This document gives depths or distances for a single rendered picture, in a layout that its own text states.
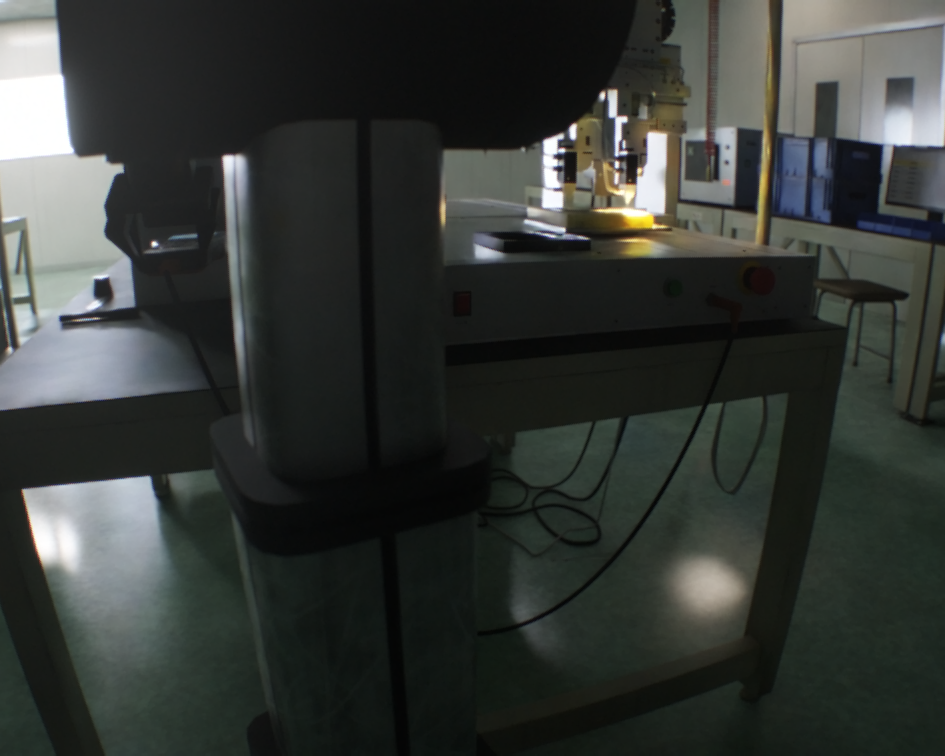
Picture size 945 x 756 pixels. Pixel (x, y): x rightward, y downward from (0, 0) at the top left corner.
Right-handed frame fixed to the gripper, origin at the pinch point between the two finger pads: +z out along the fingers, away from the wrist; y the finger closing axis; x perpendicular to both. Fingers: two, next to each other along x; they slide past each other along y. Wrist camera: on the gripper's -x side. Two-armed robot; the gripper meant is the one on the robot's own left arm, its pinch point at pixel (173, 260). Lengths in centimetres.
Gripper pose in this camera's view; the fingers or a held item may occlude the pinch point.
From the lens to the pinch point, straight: 76.9
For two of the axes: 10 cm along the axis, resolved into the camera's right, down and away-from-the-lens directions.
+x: 2.0, 7.3, -6.5
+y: -9.7, 0.7, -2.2
